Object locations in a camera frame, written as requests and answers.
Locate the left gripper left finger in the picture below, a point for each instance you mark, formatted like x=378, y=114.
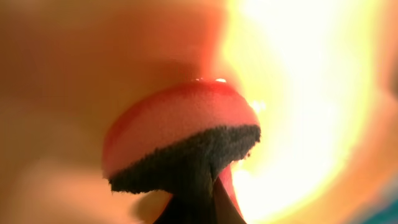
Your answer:
x=179, y=212

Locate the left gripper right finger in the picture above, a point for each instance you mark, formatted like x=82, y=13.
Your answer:
x=225, y=211

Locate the green and pink sponge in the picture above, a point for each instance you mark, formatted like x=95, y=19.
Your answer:
x=180, y=140

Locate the yellow green plate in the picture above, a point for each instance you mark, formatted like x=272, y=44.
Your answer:
x=318, y=74

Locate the teal plastic tray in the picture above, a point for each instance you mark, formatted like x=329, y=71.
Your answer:
x=382, y=211

